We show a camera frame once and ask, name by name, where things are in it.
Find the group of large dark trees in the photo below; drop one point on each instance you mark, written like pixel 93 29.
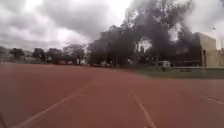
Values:
pixel 150 33

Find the white vehicle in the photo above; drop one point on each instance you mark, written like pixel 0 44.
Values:
pixel 161 63

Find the row of trees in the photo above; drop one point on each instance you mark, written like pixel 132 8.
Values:
pixel 53 53

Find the grass strip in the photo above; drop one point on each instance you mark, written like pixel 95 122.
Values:
pixel 180 73

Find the beige building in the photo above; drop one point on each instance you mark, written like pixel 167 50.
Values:
pixel 211 53

